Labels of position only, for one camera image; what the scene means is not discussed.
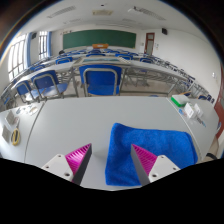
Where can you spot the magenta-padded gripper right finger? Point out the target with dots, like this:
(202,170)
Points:
(161,166)

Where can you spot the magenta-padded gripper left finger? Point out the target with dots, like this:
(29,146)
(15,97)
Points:
(60,165)

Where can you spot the blue terry towel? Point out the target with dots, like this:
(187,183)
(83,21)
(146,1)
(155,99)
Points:
(163,143)

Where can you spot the small white box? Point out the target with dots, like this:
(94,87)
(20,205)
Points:
(189,110)
(198,110)

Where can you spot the small colourful cards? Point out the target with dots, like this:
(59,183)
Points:
(28,109)

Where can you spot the green and white box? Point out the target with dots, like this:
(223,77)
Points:
(180,100)

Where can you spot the red-brown door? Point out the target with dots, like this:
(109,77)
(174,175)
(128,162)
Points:
(219,106)

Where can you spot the blue classroom chairs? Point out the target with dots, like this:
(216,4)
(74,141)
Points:
(100,80)

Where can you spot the grey classroom desks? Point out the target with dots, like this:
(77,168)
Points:
(156,68)

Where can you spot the large paned window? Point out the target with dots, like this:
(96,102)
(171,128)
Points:
(16,56)
(43,45)

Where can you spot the blue curtain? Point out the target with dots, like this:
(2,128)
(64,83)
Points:
(29,50)
(49,43)

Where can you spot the brown door with window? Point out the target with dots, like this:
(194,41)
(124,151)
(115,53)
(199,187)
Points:
(149,45)

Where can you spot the orange lectern top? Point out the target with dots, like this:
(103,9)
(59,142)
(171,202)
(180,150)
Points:
(100,46)

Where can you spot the green chalkboard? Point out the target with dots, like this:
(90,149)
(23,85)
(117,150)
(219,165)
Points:
(100,38)

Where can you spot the ceiling light panels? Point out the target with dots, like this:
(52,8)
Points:
(61,11)

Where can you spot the ceiling air vent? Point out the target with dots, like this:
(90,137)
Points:
(102,12)

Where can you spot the black wall speaker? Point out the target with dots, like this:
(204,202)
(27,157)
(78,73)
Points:
(34,35)
(164,31)

